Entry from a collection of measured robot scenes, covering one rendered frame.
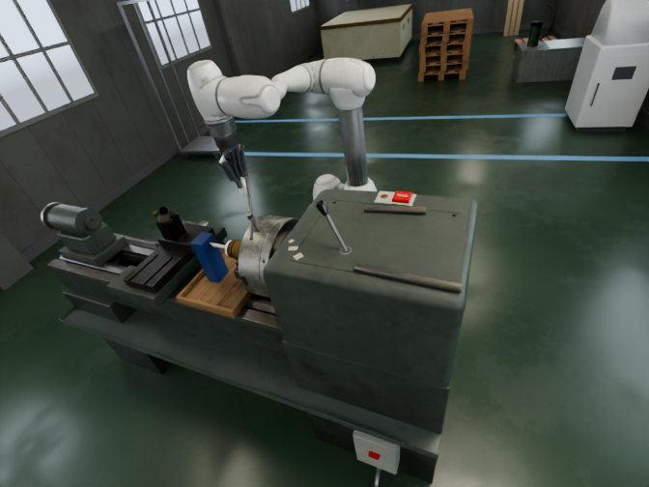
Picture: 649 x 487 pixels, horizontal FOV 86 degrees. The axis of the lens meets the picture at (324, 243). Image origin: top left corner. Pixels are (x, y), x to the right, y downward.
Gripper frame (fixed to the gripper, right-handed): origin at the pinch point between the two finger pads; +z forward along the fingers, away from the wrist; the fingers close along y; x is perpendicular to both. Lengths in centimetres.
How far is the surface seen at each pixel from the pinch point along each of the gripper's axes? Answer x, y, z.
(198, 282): -31, 14, 46
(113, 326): -94, 32, 80
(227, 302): -11, 21, 45
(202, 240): -23.3, 8.3, 23.4
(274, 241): 17.1, 12.6, 12.4
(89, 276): -95, 25, 48
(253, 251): 10.7, 17.4, 14.4
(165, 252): -53, 8, 38
